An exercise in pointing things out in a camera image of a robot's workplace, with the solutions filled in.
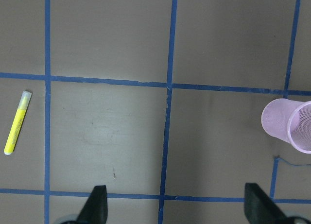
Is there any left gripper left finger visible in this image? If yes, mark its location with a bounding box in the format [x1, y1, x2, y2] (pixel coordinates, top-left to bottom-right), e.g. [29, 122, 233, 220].
[76, 185, 108, 224]

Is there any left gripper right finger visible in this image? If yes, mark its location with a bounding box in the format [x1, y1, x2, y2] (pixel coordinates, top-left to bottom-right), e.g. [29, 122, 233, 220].
[244, 183, 292, 224]

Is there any pink mesh cup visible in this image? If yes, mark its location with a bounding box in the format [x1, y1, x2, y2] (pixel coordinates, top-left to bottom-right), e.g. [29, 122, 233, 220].
[261, 98, 311, 154]

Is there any yellow marker pen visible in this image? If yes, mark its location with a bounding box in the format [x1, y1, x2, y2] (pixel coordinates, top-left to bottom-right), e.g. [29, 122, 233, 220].
[3, 91, 32, 155]

